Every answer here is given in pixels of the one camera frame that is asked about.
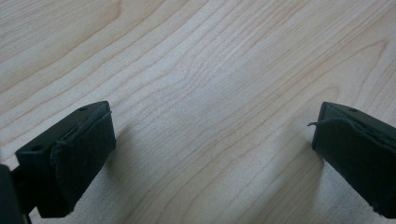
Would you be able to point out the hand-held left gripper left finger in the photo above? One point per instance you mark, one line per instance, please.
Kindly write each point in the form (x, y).
(67, 158)

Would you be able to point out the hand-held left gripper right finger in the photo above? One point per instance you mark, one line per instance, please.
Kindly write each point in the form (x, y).
(358, 155)

